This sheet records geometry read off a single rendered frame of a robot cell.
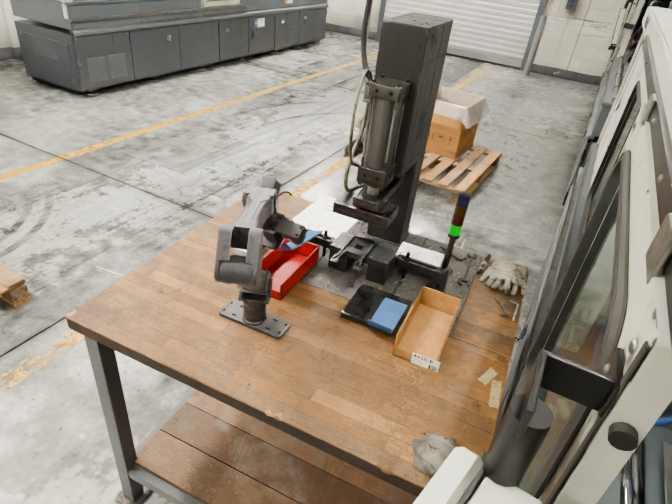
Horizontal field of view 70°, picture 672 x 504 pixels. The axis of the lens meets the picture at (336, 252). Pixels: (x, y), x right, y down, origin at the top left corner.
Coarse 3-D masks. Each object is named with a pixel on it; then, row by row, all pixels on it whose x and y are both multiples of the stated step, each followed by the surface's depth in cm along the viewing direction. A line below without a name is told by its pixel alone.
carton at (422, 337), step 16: (416, 304) 141; (432, 304) 147; (448, 304) 144; (416, 320) 142; (432, 320) 142; (448, 320) 143; (400, 336) 130; (416, 336) 136; (432, 336) 137; (448, 336) 136; (400, 352) 128; (416, 352) 131; (432, 352) 131; (432, 368) 126
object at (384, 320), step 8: (384, 304) 143; (392, 304) 144; (400, 304) 144; (376, 312) 140; (384, 312) 140; (400, 312) 141; (368, 320) 133; (376, 320) 137; (384, 320) 137; (392, 320) 138; (384, 328) 133; (392, 328) 135
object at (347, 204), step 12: (396, 180) 159; (360, 192) 146; (372, 192) 144; (384, 192) 148; (336, 204) 148; (348, 204) 147; (360, 204) 143; (372, 204) 141; (384, 204) 147; (348, 216) 148; (360, 216) 146; (372, 216) 144; (384, 216) 143
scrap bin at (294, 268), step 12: (288, 240) 164; (276, 252) 158; (288, 252) 164; (300, 252) 164; (312, 252) 156; (264, 264) 152; (276, 264) 158; (288, 264) 159; (300, 264) 150; (312, 264) 159; (276, 276) 153; (288, 276) 144; (300, 276) 152; (276, 288) 147; (288, 288) 146
